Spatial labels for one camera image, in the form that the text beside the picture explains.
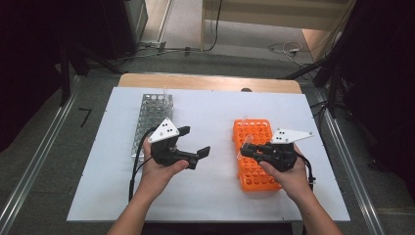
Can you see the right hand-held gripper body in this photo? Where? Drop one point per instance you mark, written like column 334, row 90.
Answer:
column 290, row 135

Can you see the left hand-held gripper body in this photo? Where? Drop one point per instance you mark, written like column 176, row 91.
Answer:
column 163, row 130

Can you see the clear glass test tube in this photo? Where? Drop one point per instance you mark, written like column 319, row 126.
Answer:
column 165, row 93
column 249, row 139
column 245, row 118

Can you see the orange plastic test tube rack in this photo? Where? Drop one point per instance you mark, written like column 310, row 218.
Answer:
column 254, row 130

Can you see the metal test tube rack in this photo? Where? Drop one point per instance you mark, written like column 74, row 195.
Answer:
column 150, row 111

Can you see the person's right hand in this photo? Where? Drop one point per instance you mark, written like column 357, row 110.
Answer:
column 293, row 182

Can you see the person's left hand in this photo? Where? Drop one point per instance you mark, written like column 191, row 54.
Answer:
column 156, row 179

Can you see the white board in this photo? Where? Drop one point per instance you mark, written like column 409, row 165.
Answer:
column 208, row 107

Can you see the black metal stand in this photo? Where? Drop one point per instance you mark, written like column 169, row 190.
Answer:
column 332, row 84
column 65, row 75

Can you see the light wooden board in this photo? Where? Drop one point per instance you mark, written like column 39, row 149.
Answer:
column 314, row 42

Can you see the dark curtain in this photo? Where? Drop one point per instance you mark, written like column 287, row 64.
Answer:
column 29, row 65
column 385, row 81

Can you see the grey cabinet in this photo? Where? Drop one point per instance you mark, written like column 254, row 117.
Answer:
column 130, row 26

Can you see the beige platform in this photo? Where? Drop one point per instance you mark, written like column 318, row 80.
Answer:
column 277, row 13

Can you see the metal floor rail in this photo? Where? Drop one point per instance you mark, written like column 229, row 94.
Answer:
column 36, row 163
column 354, row 182

